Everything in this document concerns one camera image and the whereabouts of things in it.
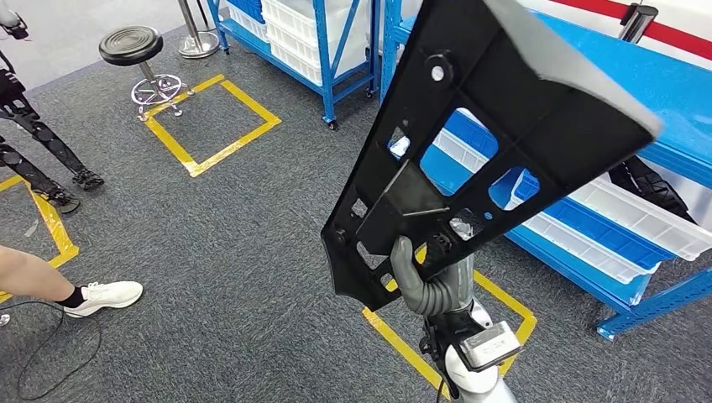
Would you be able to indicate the black legged robot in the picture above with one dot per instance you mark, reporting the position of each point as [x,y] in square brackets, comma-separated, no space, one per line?
[50,142]

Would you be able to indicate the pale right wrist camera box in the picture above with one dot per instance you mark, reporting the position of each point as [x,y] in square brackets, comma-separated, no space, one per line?
[489,345]

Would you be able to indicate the white car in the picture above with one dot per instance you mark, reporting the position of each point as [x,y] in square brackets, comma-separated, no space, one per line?
[690,16]

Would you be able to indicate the red barrier belt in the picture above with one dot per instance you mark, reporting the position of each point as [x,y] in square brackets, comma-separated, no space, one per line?
[684,41]

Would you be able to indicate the black round stool chrome base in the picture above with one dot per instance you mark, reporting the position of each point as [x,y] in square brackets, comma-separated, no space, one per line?
[130,44]

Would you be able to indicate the chrome stanchion post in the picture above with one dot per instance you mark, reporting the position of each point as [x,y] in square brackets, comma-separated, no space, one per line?
[197,44]

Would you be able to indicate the blue plastic bin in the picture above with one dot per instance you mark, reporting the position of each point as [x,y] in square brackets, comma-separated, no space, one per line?
[247,8]
[473,130]
[601,231]

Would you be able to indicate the yellow floor tape square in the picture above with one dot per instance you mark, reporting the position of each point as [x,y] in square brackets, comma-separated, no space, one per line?
[233,147]
[55,233]
[400,345]

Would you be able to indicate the long black plastic part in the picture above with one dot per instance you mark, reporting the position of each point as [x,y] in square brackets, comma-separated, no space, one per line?
[556,111]

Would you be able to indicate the blue steel shelf rack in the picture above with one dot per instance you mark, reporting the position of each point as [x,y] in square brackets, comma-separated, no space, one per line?
[667,89]
[327,66]

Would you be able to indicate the black ribbed part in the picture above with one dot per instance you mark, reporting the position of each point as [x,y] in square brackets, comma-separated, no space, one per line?
[651,189]

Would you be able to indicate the person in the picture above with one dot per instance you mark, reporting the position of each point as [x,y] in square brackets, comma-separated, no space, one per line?
[28,275]

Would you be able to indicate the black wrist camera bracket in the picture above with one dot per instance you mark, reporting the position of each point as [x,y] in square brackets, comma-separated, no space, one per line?
[439,339]

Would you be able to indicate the black stanchion post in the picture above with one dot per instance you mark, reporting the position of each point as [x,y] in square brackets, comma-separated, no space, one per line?
[638,22]

